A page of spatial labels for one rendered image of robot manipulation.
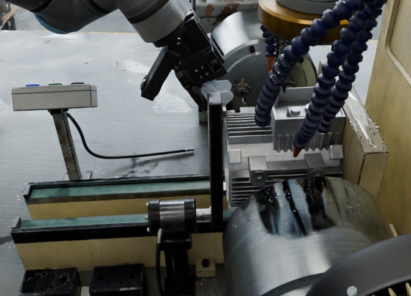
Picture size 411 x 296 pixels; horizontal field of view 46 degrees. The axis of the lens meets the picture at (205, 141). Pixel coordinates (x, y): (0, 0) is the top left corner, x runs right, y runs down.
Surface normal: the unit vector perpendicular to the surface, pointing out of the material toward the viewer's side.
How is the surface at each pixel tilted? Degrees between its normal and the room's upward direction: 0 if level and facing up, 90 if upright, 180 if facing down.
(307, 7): 90
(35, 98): 57
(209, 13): 90
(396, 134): 90
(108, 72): 0
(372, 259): 29
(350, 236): 13
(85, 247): 90
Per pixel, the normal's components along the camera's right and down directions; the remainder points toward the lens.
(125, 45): -0.03, -0.79
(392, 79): -1.00, 0.05
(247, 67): 0.05, 0.61
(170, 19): 0.51, 0.28
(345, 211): 0.20, -0.78
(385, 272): -0.51, -0.67
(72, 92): 0.03, 0.07
